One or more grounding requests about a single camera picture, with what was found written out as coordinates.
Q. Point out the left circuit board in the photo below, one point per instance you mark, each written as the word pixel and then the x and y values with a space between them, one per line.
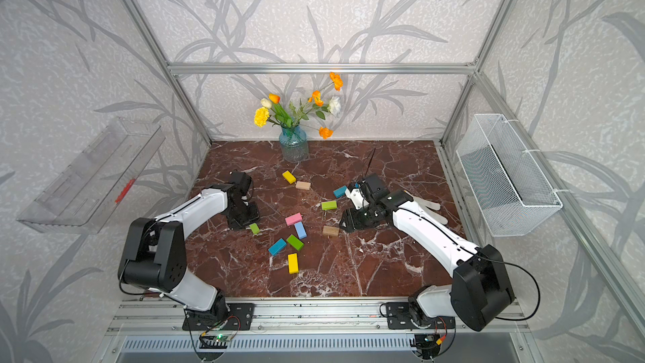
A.
pixel 216 341

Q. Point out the tan wooden block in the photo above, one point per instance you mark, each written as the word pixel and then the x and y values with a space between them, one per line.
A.
pixel 303 185
pixel 330 231

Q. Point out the light blue block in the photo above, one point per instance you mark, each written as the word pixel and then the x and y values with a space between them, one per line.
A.
pixel 301 232

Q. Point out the yellow block near vase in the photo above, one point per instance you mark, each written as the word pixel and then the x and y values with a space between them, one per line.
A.
pixel 289 177

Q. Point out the circuit board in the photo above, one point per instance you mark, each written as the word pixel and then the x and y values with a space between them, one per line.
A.
pixel 216 341
pixel 429 344

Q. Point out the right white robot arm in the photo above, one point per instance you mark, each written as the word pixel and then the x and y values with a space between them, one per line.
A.
pixel 480 288

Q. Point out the artificial flower bouquet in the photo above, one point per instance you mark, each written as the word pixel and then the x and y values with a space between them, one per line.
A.
pixel 289 117

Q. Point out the clear plastic wall shelf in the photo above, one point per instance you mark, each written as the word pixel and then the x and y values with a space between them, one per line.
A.
pixel 82 199

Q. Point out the tan wooden block upper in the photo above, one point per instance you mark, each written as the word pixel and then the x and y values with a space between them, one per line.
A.
pixel 303 185

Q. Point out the teal block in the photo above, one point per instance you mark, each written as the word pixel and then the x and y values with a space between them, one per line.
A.
pixel 278 247
pixel 338 193

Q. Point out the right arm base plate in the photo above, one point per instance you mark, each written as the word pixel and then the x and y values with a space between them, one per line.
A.
pixel 398 316

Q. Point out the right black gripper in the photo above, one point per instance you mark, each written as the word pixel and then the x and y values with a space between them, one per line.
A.
pixel 349 221

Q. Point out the blue glass vase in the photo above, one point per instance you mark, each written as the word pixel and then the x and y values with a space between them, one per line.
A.
pixel 294 144

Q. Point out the right circuit board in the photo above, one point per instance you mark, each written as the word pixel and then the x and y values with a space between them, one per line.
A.
pixel 429 344

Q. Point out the white glove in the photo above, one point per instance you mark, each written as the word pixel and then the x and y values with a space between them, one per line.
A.
pixel 431 208

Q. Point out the light green block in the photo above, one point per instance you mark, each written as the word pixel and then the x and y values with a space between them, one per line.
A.
pixel 329 205

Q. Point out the yellow block front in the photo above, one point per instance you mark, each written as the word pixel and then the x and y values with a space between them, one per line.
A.
pixel 293 266

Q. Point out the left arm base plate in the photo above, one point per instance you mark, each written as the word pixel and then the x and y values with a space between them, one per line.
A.
pixel 233 317

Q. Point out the green block lower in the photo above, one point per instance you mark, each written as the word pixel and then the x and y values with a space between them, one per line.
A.
pixel 295 242

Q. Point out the pink block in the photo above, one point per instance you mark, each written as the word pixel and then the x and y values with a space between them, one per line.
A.
pixel 293 219

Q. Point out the white wire mesh basket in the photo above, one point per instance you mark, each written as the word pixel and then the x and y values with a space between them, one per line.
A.
pixel 512 191

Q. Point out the tan wooden block lower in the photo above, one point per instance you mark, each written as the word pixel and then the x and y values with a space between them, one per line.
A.
pixel 330 231

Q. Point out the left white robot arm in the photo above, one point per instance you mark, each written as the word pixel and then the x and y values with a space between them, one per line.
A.
pixel 154 256

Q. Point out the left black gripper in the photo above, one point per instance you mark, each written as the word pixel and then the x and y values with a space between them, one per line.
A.
pixel 254 218

